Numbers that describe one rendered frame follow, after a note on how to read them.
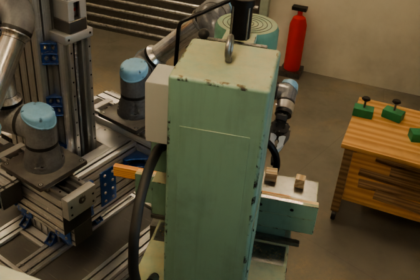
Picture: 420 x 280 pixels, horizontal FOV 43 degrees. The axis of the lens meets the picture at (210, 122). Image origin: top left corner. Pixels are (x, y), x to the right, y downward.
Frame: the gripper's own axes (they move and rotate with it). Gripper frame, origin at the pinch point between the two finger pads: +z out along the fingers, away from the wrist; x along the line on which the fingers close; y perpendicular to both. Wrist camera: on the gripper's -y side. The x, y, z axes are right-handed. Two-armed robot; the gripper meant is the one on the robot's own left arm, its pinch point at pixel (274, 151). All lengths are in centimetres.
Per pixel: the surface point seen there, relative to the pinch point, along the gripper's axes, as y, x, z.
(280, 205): -30.5, -5.6, 34.2
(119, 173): -23, 49, 35
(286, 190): -21.3, -6.8, 24.8
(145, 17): 193, 141, -205
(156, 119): -83, 29, 43
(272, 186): -20.5, -1.8, 24.2
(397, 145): 57, -62, -50
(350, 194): 87, -48, -31
